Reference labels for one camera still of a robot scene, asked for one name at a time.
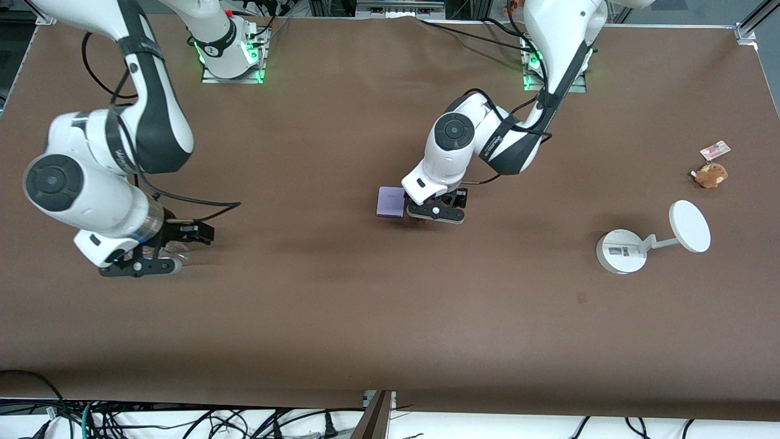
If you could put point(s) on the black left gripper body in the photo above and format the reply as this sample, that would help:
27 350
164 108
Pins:
458 197

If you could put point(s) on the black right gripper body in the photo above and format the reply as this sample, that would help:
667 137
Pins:
173 232

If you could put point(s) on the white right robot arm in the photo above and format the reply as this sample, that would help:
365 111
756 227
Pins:
91 201

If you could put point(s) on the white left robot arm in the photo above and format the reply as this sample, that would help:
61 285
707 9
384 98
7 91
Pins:
439 164

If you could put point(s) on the clear plastic cup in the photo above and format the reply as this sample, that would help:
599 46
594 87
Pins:
177 251

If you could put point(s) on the brown table cover sheet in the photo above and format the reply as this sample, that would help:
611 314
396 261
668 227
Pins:
365 317

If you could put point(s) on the orange toy figure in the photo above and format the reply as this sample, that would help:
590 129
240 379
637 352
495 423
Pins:
512 7

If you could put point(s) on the black power plug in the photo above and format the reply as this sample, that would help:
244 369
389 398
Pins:
330 425

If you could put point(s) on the brown hamster plush toy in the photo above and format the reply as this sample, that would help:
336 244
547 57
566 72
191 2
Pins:
710 175

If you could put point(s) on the red white tag card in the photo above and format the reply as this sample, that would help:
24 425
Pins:
715 150

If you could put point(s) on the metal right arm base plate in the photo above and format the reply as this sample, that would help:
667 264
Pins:
210 78

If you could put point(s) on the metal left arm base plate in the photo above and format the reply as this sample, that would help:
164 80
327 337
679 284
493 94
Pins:
579 85

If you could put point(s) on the silver metal bracket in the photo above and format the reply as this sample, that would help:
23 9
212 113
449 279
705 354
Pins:
367 397

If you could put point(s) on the aluminium frame corner bracket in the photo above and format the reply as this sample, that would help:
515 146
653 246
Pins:
746 33
46 18

